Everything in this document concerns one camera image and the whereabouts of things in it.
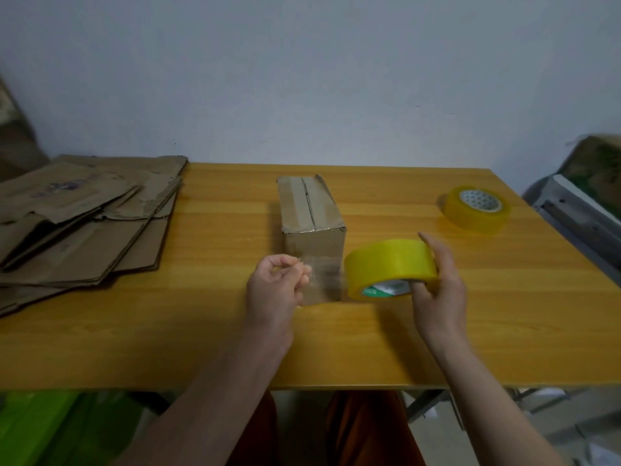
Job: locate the person's left hand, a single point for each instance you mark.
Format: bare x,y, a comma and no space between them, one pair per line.
269,296

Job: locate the person's right hand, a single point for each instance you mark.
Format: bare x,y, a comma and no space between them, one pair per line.
441,305

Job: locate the person's left fingers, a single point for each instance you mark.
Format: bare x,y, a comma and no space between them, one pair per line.
291,274

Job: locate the person's right thumb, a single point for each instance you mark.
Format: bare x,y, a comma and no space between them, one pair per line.
421,291

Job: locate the yellow packing tape roll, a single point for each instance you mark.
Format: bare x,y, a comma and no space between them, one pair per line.
478,208
388,266

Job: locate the person's right forearm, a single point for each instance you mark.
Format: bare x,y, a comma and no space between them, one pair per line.
490,412

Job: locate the person's left forearm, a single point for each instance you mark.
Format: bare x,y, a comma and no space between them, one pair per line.
203,407

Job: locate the small brown cardboard box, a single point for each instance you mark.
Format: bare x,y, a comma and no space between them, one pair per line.
313,228

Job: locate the grey metal table leg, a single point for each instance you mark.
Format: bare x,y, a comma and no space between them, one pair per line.
427,405

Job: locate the person's orange trousers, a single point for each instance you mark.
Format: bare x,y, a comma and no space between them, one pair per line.
339,429

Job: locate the stack of flattened cardboard boxes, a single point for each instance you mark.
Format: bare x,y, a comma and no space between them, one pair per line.
77,223

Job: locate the green plastic bag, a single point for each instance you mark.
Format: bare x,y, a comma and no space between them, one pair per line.
63,427

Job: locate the brown cardboard piece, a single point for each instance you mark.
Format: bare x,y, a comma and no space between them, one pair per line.
14,135

